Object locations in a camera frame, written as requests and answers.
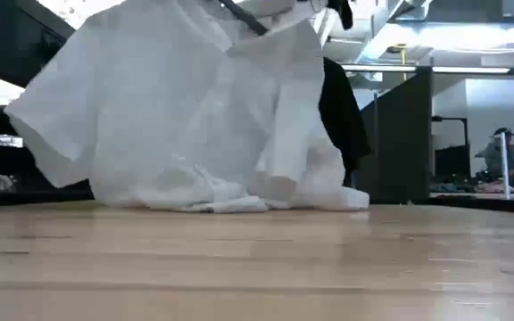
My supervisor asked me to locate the dark grey clothes hanger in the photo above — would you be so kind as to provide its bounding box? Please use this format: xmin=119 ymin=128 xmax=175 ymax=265
xmin=218 ymin=0 xmax=270 ymax=37

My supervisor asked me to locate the black garment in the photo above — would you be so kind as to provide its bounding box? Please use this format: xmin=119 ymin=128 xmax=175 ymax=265
xmin=317 ymin=56 xmax=373 ymax=187

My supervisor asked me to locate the white T-shirt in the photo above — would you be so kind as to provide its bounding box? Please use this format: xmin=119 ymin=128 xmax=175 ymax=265
xmin=4 ymin=0 xmax=371 ymax=214

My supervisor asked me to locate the person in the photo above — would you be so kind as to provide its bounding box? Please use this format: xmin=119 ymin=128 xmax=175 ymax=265
xmin=474 ymin=127 xmax=514 ymax=180

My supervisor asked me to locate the dark partition wall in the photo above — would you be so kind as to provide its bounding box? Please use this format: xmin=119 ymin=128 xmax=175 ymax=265
xmin=355 ymin=66 xmax=435 ymax=205

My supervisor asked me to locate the white post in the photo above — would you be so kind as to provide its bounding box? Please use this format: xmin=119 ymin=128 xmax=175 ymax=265
xmin=499 ymin=132 xmax=511 ymax=201

